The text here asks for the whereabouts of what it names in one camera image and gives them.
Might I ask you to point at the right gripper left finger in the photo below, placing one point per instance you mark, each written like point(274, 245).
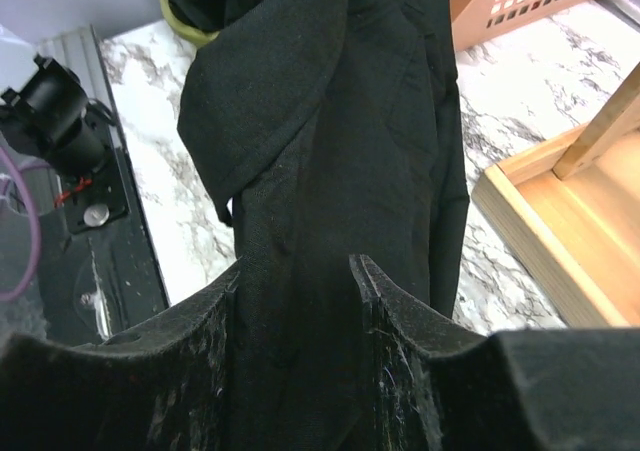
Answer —
point(159, 385)

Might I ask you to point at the olive green laundry basket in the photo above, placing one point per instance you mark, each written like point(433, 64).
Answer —
point(181, 28)

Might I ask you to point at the black shirt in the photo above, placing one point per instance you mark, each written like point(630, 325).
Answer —
point(322, 129)

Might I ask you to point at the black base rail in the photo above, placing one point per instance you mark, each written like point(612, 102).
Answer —
point(98, 274)

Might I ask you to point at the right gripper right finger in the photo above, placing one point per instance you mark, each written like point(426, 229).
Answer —
point(435, 385)

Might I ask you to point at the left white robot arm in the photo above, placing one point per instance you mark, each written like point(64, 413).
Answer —
point(52, 118)

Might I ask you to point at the wooden clothes rack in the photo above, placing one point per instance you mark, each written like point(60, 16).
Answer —
point(568, 208)

